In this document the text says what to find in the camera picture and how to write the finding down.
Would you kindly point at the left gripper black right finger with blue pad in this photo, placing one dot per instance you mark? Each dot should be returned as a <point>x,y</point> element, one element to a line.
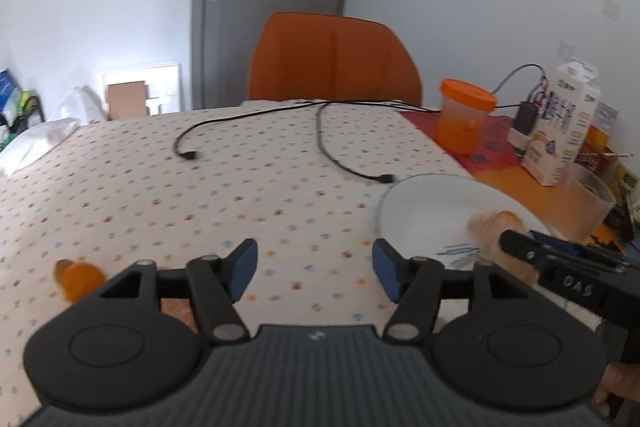
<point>488,335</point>

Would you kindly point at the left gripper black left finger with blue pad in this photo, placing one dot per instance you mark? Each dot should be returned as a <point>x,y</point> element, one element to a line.
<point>116,351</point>

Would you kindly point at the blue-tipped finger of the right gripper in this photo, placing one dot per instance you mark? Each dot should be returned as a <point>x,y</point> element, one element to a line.
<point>535,247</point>

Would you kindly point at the large orange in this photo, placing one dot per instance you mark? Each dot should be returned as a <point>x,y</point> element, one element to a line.
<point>79,280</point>

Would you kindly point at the person's hand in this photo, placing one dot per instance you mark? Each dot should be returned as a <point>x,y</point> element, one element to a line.
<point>622,380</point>

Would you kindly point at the clear plastic measuring cup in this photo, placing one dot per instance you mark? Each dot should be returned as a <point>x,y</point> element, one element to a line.
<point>578,204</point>

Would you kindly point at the red orange table mat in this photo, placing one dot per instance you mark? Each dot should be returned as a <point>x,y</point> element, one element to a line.
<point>494,162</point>

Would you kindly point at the white bowl blue rim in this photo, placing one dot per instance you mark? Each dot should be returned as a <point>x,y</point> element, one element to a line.
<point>426,215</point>

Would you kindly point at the white milk carton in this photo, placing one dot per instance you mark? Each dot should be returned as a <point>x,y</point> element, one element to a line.
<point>563,122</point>

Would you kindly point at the black power adapter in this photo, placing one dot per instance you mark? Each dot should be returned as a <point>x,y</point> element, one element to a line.
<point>526,117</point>

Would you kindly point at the orange lidded plastic cup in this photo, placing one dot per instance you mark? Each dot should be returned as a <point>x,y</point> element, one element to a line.
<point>462,116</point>

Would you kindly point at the white cloth bag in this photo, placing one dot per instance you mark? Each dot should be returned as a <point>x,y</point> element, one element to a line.
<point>34,143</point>

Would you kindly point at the floral polka dot tablecloth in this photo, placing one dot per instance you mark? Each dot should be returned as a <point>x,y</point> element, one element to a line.
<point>174,187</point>

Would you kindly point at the black metal shoe rack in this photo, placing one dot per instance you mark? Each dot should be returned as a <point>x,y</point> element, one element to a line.
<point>29,114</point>

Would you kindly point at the cardboard piece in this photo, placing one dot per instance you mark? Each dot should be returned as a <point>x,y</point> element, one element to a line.
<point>126,100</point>

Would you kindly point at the white framed board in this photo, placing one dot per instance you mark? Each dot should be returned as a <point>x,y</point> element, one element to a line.
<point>163,83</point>

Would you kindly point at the blue package on rack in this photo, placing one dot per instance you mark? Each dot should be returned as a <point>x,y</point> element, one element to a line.
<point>10,97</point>

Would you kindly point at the orange chair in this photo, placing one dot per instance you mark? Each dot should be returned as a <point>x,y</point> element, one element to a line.
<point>336,58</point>

